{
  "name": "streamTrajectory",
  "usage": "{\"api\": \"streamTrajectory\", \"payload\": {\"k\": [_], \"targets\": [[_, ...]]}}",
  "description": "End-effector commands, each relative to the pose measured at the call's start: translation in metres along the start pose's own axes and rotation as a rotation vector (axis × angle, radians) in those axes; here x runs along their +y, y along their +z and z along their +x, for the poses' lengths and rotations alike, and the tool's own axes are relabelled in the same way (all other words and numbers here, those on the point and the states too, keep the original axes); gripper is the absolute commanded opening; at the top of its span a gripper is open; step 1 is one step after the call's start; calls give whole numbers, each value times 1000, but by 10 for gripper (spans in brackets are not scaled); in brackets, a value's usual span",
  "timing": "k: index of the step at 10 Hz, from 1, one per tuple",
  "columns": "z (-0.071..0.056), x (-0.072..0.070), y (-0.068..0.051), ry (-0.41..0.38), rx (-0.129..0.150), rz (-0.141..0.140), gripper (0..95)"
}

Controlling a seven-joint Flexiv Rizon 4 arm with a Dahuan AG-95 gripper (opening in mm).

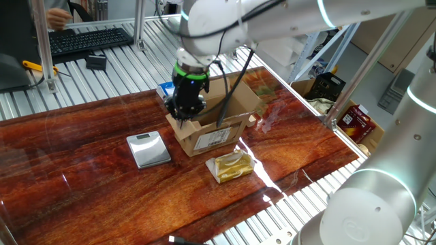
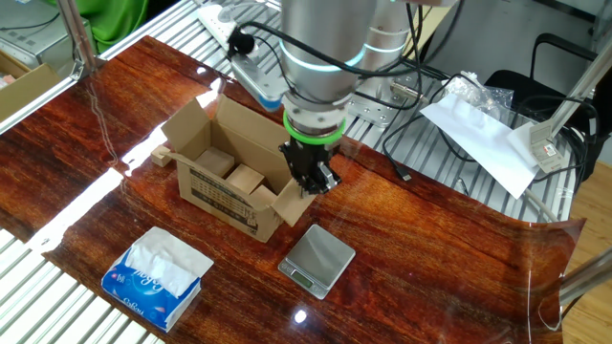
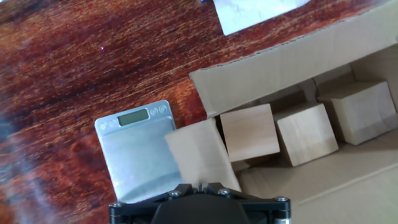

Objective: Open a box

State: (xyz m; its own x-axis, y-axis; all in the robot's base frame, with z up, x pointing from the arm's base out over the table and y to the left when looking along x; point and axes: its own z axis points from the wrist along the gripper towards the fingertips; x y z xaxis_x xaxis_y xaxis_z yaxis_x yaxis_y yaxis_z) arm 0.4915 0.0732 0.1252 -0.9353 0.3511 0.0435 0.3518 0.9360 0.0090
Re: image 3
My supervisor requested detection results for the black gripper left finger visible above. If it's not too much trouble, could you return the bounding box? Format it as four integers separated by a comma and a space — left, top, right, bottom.
108, 182, 200, 224

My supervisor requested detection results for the silver digital scale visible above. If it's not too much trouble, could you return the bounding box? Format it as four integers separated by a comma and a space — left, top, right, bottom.
94, 99, 184, 205

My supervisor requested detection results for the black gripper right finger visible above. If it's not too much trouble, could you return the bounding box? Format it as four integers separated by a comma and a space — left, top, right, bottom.
198, 182, 292, 224

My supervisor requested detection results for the wood grain table mat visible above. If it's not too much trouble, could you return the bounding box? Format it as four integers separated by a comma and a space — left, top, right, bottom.
0, 0, 388, 224

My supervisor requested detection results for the small light wooden block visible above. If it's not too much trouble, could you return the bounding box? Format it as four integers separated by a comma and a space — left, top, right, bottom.
219, 103, 280, 163
273, 102, 340, 168
317, 81, 398, 146

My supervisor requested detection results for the brown cardboard box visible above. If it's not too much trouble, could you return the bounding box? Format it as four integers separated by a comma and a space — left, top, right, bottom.
164, 0, 398, 224

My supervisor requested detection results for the blue tissue pack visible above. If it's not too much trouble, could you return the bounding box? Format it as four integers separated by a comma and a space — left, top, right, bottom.
213, 0, 312, 37

